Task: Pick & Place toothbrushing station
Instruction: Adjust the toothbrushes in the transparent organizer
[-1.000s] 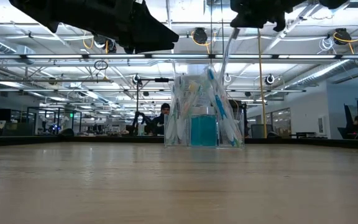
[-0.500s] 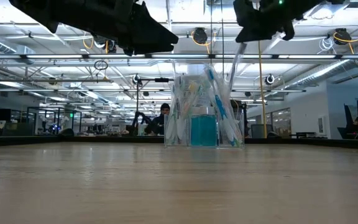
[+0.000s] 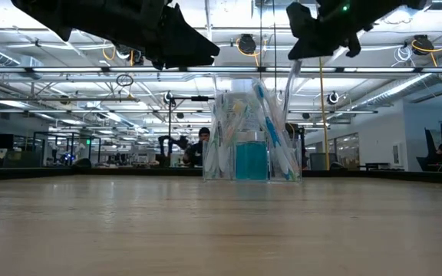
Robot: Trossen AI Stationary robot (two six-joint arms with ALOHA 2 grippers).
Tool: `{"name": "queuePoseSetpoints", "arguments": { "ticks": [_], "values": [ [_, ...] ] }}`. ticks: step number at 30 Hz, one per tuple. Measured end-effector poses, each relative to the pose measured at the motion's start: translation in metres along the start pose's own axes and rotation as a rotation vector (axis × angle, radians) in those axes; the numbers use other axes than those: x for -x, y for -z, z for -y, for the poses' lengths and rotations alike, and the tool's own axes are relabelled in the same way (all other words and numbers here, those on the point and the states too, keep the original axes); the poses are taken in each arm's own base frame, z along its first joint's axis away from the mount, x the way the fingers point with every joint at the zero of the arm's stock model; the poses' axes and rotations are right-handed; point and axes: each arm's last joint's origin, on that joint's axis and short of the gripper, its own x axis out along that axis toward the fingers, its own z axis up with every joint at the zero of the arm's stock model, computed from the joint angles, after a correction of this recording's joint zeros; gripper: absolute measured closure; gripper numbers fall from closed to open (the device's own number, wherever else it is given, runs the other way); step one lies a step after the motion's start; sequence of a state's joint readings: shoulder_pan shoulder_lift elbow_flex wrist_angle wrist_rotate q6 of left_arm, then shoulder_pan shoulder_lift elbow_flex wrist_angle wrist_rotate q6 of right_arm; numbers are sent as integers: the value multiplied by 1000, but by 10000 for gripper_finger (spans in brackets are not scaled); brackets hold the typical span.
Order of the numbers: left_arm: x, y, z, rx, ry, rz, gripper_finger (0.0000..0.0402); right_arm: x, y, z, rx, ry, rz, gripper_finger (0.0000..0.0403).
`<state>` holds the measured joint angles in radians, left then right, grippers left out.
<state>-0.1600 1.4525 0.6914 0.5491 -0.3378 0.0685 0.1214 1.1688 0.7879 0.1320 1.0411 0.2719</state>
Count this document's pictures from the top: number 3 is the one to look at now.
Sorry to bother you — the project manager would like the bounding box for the black background camera gantry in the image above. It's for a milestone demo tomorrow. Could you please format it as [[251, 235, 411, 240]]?
[[165, 91, 220, 169]]

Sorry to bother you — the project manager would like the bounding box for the blue toothbrush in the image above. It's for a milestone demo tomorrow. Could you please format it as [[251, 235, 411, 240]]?
[[253, 82, 299, 181]]

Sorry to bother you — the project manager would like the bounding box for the long ceiling light strip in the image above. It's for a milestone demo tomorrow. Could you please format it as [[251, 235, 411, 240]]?
[[0, 108, 379, 115], [0, 65, 442, 74]]

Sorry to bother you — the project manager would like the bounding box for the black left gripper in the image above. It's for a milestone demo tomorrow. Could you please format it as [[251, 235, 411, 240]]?
[[90, 0, 221, 70]]

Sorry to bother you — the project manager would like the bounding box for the black aluminium table frame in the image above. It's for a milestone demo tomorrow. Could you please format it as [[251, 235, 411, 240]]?
[[0, 166, 442, 185]]

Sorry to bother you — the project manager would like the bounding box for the black hanging cable with coil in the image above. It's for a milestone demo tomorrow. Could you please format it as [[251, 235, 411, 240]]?
[[272, 0, 278, 84]]

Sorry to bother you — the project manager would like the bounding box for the black office chair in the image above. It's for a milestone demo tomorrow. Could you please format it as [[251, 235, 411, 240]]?
[[416, 128, 442, 173]]

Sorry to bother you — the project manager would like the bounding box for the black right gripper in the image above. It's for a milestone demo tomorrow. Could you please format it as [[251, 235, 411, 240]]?
[[286, 0, 402, 59]]

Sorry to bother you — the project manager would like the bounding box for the thin black hanging cable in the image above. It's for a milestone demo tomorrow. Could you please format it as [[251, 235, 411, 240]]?
[[258, 0, 263, 84]]

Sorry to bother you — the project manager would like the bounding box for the black equipment cabinet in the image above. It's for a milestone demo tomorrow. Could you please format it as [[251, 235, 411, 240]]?
[[284, 122, 307, 172]]

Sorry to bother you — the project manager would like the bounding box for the clear bag with tubes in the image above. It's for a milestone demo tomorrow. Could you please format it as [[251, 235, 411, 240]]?
[[201, 138, 303, 183]]

